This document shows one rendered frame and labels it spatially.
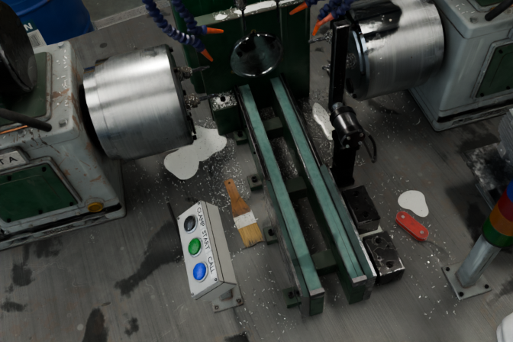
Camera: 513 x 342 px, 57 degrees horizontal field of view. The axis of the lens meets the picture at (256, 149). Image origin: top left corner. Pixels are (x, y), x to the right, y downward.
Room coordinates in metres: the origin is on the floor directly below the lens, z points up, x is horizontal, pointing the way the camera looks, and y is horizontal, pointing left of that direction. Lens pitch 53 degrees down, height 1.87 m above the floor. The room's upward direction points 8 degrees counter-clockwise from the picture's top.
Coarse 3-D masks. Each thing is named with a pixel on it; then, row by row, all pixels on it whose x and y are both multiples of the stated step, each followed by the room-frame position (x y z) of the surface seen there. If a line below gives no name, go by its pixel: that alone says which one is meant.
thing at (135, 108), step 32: (96, 64) 0.83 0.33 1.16; (128, 64) 0.81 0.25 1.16; (160, 64) 0.79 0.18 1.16; (96, 96) 0.74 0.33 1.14; (128, 96) 0.73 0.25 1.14; (160, 96) 0.73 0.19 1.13; (192, 96) 0.77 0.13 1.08; (96, 128) 0.69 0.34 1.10; (128, 128) 0.68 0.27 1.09; (160, 128) 0.69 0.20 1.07; (192, 128) 0.75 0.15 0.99; (128, 160) 0.68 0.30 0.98
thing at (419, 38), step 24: (360, 0) 0.92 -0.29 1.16; (384, 0) 0.90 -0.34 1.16; (408, 0) 0.89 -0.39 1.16; (360, 24) 0.84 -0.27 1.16; (384, 24) 0.83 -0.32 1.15; (408, 24) 0.83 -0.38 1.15; (432, 24) 0.84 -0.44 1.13; (360, 48) 0.81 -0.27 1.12; (384, 48) 0.79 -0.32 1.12; (408, 48) 0.79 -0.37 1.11; (432, 48) 0.79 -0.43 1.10; (360, 72) 0.78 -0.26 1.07; (384, 72) 0.77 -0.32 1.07; (408, 72) 0.77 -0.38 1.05; (432, 72) 0.80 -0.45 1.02; (360, 96) 0.78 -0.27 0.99
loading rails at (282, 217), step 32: (288, 96) 0.88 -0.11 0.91; (256, 128) 0.78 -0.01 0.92; (288, 128) 0.78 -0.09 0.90; (256, 160) 0.70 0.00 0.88; (320, 160) 0.64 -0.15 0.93; (288, 192) 0.62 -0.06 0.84; (320, 192) 0.56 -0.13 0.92; (288, 224) 0.49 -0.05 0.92; (320, 224) 0.53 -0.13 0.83; (352, 224) 0.46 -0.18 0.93; (288, 256) 0.41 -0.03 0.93; (320, 256) 0.44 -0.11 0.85; (352, 256) 0.40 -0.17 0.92; (288, 288) 0.39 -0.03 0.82; (320, 288) 0.34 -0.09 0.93; (352, 288) 0.34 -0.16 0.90
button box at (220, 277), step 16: (192, 208) 0.48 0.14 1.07; (208, 208) 0.47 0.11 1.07; (208, 224) 0.43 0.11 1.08; (208, 240) 0.40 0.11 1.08; (224, 240) 0.41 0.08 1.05; (192, 256) 0.38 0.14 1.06; (208, 256) 0.37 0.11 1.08; (224, 256) 0.37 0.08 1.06; (192, 272) 0.35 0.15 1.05; (208, 272) 0.34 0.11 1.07; (224, 272) 0.34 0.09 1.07; (192, 288) 0.33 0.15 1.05; (208, 288) 0.31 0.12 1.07; (224, 288) 0.32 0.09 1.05
